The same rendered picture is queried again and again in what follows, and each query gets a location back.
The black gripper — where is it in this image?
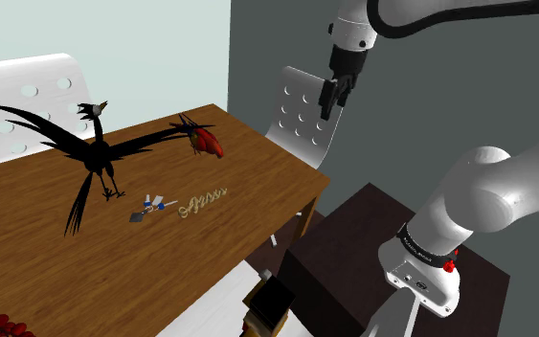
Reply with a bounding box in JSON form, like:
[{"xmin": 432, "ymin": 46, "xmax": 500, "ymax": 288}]
[{"xmin": 318, "ymin": 44, "xmax": 370, "ymax": 122}]

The white perforated chair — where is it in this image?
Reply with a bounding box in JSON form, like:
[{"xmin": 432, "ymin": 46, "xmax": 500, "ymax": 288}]
[
  {"xmin": 0, "ymin": 52, "xmax": 99, "ymax": 165},
  {"xmin": 264, "ymin": 65, "xmax": 346, "ymax": 170}
]

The red parrot figure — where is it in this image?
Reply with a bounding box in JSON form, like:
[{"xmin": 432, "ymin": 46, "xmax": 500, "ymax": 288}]
[{"xmin": 168, "ymin": 112, "xmax": 225, "ymax": 160}]

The dark robot stand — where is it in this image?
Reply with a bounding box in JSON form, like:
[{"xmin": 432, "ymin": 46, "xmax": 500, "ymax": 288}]
[{"xmin": 278, "ymin": 182, "xmax": 512, "ymax": 337}]

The black and tan box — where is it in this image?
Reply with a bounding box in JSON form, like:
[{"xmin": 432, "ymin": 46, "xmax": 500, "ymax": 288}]
[{"xmin": 241, "ymin": 274, "xmax": 297, "ymax": 337}]

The bunch of keys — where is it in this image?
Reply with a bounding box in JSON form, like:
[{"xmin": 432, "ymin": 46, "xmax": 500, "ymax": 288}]
[{"xmin": 128, "ymin": 192, "xmax": 180, "ymax": 224}]

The black bird figure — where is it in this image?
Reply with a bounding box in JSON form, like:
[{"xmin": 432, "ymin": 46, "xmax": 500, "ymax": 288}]
[{"xmin": 0, "ymin": 100, "xmax": 194, "ymax": 237}]

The brown wooden table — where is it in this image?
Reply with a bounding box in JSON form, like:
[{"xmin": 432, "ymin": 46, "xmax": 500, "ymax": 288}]
[{"xmin": 0, "ymin": 102, "xmax": 331, "ymax": 337}]

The red berry branch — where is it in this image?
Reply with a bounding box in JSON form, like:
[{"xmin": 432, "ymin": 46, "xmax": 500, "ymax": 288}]
[{"xmin": 0, "ymin": 253, "xmax": 37, "ymax": 337}]

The gold wire script ornament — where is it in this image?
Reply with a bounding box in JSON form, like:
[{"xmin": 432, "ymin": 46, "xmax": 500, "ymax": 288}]
[{"xmin": 177, "ymin": 186, "xmax": 230, "ymax": 221}]

